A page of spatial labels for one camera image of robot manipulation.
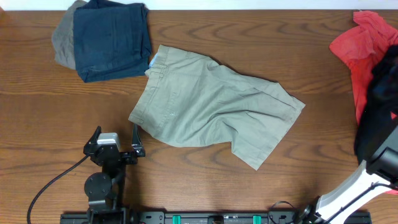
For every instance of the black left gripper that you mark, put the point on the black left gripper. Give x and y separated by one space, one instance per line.
113 154

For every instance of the khaki shorts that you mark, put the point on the khaki shorts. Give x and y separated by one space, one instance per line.
192 101

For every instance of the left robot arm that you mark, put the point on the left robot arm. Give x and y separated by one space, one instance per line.
105 189

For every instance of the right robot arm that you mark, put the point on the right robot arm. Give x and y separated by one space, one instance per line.
376 174

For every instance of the folded dark blue garment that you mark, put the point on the folded dark blue garment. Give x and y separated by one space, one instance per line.
111 40

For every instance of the folded grey garment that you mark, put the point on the folded grey garment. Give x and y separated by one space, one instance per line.
62 37

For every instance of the black garment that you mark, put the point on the black garment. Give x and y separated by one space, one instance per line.
381 102

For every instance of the red garment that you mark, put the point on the red garment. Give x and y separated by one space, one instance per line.
361 48

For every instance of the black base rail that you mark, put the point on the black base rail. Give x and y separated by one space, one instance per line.
181 218

